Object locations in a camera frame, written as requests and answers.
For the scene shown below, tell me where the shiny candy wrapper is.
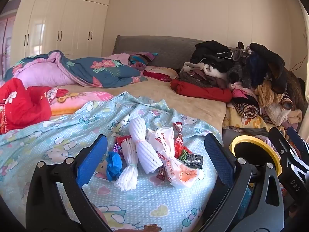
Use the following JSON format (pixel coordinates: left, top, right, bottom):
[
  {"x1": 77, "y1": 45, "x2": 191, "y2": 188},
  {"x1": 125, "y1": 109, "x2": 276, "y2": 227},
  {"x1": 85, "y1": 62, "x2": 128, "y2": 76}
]
[{"x1": 156, "y1": 166, "x2": 167, "y2": 181}]

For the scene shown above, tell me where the striped pillow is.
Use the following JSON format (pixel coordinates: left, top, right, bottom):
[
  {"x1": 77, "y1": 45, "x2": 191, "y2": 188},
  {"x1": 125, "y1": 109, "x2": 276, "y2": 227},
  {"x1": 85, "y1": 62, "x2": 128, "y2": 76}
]
[{"x1": 128, "y1": 51, "x2": 158, "y2": 66}]

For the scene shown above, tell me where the white wardrobe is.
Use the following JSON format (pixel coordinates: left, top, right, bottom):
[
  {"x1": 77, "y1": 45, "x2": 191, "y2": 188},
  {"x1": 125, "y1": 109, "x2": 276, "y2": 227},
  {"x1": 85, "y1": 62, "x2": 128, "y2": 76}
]
[{"x1": 10, "y1": 0, "x2": 113, "y2": 64}]

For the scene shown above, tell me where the red snack wrapper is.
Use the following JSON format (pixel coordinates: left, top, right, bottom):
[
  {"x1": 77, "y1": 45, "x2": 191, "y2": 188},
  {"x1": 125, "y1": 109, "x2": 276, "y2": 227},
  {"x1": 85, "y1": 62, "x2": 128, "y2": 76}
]
[{"x1": 115, "y1": 135, "x2": 133, "y2": 156}]

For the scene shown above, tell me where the brown striped knit garment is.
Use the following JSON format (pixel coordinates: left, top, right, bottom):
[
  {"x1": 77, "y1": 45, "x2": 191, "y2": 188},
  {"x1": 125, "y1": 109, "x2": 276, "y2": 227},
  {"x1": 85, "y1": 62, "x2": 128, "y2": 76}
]
[{"x1": 233, "y1": 101, "x2": 261, "y2": 119}]

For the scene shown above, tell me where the brown coat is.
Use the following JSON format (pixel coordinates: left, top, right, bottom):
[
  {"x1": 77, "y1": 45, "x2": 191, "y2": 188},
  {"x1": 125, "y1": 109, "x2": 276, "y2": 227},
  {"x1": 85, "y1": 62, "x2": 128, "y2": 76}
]
[{"x1": 285, "y1": 68, "x2": 309, "y2": 116}]

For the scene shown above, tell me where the tan fuzzy garment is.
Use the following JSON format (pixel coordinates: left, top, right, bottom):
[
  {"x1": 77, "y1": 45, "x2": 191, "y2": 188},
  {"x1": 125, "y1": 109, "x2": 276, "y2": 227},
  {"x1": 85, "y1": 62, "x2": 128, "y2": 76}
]
[{"x1": 255, "y1": 80, "x2": 285, "y2": 107}]

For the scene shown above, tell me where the grey speckled sweater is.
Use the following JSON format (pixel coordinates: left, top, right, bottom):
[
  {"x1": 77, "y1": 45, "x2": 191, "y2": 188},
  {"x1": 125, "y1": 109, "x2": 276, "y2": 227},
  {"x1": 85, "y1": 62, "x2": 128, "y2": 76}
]
[{"x1": 227, "y1": 60, "x2": 253, "y2": 89}]

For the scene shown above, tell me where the green black snack packet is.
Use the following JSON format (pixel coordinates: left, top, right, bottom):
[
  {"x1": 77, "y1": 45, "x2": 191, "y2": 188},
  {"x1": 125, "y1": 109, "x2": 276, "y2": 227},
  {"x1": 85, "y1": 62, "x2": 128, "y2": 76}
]
[{"x1": 180, "y1": 149, "x2": 204, "y2": 170}]

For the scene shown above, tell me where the dark red packet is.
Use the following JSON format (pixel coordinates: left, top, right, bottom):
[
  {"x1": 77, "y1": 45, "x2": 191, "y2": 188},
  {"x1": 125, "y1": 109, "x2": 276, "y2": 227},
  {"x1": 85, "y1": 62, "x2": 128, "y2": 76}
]
[{"x1": 172, "y1": 121, "x2": 185, "y2": 141}]

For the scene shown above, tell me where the red plastic bag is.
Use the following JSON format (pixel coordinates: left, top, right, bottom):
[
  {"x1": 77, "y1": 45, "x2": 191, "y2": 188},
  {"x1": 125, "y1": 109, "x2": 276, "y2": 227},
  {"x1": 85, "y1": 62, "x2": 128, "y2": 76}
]
[{"x1": 174, "y1": 136, "x2": 192, "y2": 160}]

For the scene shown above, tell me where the black jacket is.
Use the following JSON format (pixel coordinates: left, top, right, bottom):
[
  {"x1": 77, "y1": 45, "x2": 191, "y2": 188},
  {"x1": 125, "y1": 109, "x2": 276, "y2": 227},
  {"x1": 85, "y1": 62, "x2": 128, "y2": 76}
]
[{"x1": 191, "y1": 41, "x2": 233, "y2": 66}]

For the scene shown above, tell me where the red padded garment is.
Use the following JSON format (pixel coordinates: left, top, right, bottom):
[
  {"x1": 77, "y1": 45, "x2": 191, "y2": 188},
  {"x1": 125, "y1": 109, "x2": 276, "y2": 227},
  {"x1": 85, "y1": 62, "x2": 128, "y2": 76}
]
[{"x1": 170, "y1": 79, "x2": 233, "y2": 102}]

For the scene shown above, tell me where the beige fleece garment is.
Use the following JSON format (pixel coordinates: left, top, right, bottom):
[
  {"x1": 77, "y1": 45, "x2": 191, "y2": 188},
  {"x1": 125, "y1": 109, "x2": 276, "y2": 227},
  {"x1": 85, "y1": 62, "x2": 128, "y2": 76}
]
[{"x1": 287, "y1": 109, "x2": 303, "y2": 126}]

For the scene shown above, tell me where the pink garment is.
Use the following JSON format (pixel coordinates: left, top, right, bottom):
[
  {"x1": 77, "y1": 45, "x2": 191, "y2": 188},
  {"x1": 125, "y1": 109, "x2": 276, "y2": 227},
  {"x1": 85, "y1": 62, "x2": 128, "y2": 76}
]
[{"x1": 230, "y1": 87, "x2": 256, "y2": 102}]

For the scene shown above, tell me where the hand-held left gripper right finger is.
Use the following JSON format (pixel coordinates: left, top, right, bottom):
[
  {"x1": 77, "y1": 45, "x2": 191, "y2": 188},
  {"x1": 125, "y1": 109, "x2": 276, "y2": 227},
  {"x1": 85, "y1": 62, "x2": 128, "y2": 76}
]
[{"x1": 198, "y1": 132, "x2": 285, "y2": 232}]

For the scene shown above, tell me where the dark dotted garment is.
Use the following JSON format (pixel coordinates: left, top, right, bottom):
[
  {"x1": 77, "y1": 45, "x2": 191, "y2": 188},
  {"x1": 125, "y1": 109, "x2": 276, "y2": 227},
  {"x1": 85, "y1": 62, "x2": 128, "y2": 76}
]
[{"x1": 179, "y1": 70, "x2": 232, "y2": 89}]

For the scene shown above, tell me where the large white foam net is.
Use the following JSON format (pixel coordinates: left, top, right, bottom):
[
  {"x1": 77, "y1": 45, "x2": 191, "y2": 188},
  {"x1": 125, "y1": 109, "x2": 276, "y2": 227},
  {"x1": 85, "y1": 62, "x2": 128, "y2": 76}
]
[{"x1": 129, "y1": 118, "x2": 165, "y2": 175}]

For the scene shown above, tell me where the blue floral quilt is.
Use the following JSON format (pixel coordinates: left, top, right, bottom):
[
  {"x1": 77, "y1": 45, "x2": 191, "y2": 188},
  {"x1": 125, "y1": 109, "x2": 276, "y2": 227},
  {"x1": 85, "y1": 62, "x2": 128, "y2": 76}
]
[{"x1": 5, "y1": 50, "x2": 149, "y2": 89}]

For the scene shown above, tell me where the pink cartoon blanket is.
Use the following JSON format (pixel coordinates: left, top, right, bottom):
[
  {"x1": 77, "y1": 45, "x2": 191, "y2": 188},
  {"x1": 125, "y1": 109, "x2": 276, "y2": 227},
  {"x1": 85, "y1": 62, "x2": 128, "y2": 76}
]
[{"x1": 47, "y1": 88, "x2": 116, "y2": 116}]

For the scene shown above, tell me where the yellow rimmed black trash bin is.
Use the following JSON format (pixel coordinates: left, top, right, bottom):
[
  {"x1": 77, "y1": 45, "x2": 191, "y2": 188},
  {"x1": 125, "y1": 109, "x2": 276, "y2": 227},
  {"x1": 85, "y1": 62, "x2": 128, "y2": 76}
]
[{"x1": 229, "y1": 135, "x2": 283, "y2": 177}]

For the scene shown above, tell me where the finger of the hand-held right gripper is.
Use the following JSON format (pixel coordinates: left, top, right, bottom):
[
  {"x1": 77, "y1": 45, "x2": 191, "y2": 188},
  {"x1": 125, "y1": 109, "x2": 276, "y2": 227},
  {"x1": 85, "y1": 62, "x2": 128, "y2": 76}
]
[
  {"x1": 268, "y1": 126, "x2": 309, "y2": 200},
  {"x1": 287, "y1": 126, "x2": 309, "y2": 160}
]

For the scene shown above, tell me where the red cartoon garment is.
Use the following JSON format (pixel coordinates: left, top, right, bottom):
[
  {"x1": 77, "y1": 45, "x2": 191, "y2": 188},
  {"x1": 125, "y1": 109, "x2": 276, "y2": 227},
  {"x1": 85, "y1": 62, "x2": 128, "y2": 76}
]
[{"x1": 0, "y1": 78, "x2": 52, "y2": 134}]

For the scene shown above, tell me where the black plush garment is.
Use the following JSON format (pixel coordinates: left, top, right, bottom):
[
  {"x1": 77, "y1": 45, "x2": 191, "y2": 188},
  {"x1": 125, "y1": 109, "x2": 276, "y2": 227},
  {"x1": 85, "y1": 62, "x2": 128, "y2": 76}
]
[{"x1": 249, "y1": 42, "x2": 288, "y2": 95}]

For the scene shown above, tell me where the white printed plastic bag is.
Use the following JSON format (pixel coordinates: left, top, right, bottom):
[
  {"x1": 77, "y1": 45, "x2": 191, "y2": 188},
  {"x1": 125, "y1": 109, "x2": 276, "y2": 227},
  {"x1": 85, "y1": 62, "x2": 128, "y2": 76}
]
[{"x1": 147, "y1": 126, "x2": 199, "y2": 195}]

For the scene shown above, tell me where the light blue cartoon blanket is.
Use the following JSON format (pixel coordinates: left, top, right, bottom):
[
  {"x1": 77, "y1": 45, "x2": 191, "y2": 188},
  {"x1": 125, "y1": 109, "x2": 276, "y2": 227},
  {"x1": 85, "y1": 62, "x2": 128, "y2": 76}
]
[{"x1": 0, "y1": 92, "x2": 224, "y2": 232}]

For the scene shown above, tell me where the cream fleece garment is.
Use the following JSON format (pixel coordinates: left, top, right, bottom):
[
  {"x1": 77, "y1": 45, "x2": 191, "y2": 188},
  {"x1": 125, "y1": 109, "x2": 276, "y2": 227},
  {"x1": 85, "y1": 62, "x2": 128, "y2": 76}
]
[{"x1": 266, "y1": 99, "x2": 290, "y2": 126}]

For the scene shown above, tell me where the small white foam net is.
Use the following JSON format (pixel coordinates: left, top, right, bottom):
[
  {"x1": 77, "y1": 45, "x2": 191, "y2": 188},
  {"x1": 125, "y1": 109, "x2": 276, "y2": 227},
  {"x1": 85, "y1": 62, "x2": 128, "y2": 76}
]
[{"x1": 114, "y1": 140, "x2": 138, "y2": 197}]

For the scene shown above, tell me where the grey padded headboard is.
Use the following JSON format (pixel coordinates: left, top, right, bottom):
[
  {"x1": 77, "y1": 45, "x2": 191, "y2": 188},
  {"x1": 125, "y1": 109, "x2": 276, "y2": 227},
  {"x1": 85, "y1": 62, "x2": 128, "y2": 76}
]
[{"x1": 112, "y1": 35, "x2": 205, "y2": 68}]

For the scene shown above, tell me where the red patterned cloth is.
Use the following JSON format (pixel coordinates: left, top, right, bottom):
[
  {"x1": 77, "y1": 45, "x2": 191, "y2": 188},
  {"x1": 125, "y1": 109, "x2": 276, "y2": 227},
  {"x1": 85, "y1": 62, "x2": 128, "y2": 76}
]
[{"x1": 142, "y1": 70, "x2": 173, "y2": 81}]

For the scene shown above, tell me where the blue glove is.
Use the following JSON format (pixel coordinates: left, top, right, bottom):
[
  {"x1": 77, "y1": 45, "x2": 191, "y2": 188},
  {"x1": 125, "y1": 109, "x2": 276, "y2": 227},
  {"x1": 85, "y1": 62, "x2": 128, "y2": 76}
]
[{"x1": 106, "y1": 151, "x2": 122, "y2": 182}]

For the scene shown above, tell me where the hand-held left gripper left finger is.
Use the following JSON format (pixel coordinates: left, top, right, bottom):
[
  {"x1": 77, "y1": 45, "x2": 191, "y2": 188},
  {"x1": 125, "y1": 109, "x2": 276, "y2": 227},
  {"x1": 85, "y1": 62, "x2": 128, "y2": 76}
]
[{"x1": 25, "y1": 134, "x2": 114, "y2": 232}]

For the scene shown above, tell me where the yellow cartoon blanket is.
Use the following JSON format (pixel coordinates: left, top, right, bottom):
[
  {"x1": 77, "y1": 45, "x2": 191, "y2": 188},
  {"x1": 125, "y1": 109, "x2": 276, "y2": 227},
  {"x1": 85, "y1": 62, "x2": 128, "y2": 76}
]
[{"x1": 222, "y1": 103, "x2": 276, "y2": 132}]

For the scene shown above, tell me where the white fleece garment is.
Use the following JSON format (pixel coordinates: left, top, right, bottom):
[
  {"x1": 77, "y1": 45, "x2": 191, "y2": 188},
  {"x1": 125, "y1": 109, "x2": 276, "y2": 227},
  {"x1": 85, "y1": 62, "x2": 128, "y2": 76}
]
[{"x1": 183, "y1": 61, "x2": 232, "y2": 80}]

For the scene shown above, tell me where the bed with beige sheet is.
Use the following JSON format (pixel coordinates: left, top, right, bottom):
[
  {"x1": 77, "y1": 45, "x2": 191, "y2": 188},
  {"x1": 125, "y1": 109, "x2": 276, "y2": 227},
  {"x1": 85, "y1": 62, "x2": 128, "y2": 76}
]
[{"x1": 52, "y1": 76, "x2": 227, "y2": 138}]

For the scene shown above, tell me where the pink curtain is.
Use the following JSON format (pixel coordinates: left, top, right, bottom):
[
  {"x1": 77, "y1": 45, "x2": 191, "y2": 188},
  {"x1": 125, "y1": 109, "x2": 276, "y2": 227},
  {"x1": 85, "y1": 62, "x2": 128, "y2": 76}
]
[{"x1": 0, "y1": 0, "x2": 20, "y2": 83}]

